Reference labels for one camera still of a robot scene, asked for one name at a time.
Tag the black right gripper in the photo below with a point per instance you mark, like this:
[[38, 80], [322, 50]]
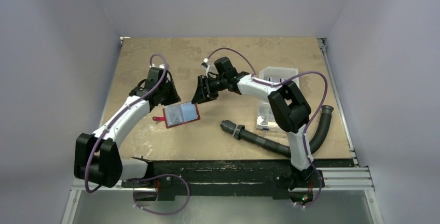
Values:
[[207, 87]]

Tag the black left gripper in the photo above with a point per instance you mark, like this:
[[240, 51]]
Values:
[[174, 98]]

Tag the red leather card holder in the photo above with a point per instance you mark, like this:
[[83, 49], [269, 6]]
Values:
[[179, 114]]

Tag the white plastic tray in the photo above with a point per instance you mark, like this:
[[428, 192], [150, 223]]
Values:
[[275, 75]]

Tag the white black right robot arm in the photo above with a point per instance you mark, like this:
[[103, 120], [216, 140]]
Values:
[[290, 108]]

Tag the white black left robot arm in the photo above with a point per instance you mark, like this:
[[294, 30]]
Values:
[[97, 157]]

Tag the clear plastic screw box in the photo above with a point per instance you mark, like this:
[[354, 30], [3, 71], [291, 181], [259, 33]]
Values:
[[265, 119]]

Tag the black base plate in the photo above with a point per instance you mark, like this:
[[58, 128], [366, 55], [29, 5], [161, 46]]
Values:
[[298, 188]]

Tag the aluminium frame rail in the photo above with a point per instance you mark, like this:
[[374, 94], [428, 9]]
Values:
[[340, 178]]

